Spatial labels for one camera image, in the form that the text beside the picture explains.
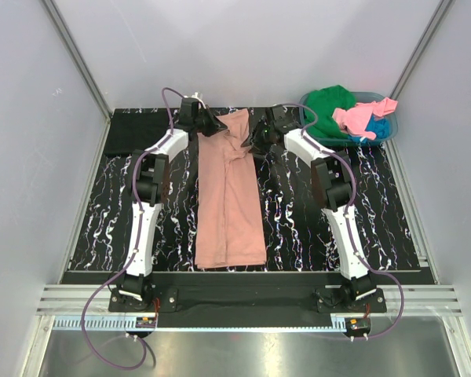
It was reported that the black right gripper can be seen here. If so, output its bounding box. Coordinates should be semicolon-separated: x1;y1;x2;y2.
241;119;273;157

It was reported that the dusty pink t shirt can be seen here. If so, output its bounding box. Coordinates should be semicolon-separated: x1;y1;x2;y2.
195;108;267;269

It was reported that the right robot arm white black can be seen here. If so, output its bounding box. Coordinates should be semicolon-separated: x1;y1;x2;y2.
242;104;376;312

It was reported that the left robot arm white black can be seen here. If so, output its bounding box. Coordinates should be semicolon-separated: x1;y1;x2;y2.
114;93;228;311

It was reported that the green t shirt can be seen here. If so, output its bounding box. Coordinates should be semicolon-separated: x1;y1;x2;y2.
305;85;356;140

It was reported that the folded black t shirt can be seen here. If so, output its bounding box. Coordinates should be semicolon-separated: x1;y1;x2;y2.
104;108;169;158

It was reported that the bright pink t shirt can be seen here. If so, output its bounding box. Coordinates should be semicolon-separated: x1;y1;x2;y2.
333;97;398;140

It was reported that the blue plastic laundry basket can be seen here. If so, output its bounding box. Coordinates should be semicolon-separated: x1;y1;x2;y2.
299;92;398;147

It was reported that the blue t shirt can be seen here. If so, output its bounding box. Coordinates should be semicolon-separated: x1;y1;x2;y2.
349;115;391;144

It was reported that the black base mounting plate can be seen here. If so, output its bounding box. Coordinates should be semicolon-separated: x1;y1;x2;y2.
108;272;387;329

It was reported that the right orange connector box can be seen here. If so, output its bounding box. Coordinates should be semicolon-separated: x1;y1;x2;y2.
346;318;371;331

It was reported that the orange connector box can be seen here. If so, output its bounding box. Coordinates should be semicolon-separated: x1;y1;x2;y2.
136;317;157;328
346;318;371;331

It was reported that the left orange connector box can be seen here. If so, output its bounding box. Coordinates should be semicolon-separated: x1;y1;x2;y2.
136;317;157;328

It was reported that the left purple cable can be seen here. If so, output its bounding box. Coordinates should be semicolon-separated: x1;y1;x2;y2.
80;86;192;370

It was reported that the purple cable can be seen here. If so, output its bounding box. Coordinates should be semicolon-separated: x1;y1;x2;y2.
80;86;192;370
276;102;404;339

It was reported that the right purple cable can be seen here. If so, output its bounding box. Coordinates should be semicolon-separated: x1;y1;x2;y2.
276;102;404;339

